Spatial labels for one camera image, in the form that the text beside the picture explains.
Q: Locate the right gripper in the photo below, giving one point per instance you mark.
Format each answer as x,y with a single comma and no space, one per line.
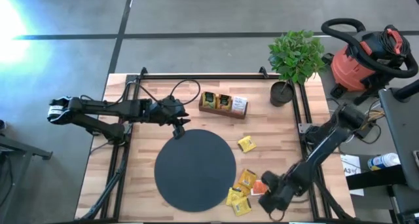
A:
286,186

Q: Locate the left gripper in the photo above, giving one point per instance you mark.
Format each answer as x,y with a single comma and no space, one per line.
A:
165,112

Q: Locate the orange tea packet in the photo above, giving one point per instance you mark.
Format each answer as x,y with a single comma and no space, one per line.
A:
258,187

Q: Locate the green yellow tea packet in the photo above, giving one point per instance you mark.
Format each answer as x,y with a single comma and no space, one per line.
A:
209,99

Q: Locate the yellow mango tea packet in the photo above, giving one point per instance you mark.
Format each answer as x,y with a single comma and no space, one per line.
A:
224,101

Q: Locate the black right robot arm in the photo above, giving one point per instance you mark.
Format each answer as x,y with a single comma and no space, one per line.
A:
327,142

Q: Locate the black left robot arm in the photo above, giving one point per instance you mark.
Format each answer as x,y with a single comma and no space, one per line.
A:
98,111

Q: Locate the wooden tea organizer box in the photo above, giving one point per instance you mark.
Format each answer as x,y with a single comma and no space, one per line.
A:
222,113

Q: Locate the white tea packet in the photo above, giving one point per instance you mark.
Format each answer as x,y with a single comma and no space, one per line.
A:
239,105

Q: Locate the round dark woven placemat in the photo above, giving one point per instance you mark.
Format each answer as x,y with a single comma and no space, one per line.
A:
195,171

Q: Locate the white paper sheet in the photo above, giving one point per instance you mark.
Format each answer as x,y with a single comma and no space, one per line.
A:
352,171

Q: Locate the black shelf board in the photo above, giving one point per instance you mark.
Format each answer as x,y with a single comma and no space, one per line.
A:
376,176

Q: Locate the white blue canister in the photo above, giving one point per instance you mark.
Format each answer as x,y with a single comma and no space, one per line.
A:
383,161

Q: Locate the potted green plant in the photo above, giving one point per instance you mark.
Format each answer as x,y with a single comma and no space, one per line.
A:
296,55

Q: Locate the grey side table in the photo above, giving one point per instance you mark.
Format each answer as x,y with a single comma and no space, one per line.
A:
404,132

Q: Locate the orange shop vacuum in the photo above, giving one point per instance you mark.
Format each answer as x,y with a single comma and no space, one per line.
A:
350,70

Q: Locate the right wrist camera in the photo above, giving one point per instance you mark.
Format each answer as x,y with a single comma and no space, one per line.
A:
270,179

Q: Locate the black cart frame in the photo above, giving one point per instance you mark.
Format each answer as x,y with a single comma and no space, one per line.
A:
19,148

